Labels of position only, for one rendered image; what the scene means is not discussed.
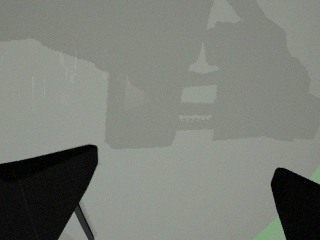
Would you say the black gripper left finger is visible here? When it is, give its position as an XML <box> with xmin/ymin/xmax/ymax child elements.
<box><xmin>0</xmin><ymin>144</ymin><xmax>97</xmax><ymax>240</ymax></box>

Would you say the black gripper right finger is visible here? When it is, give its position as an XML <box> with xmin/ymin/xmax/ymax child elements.
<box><xmin>271</xmin><ymin>168</ymin><xmax>320</xmax><ymax>240</ymax></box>

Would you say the black l-shaped hook tool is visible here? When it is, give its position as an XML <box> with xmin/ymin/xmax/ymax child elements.
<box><xmin>75</xmin><ymin>205</ymin><xmax>95</xmax><ymax>240</ymax></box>

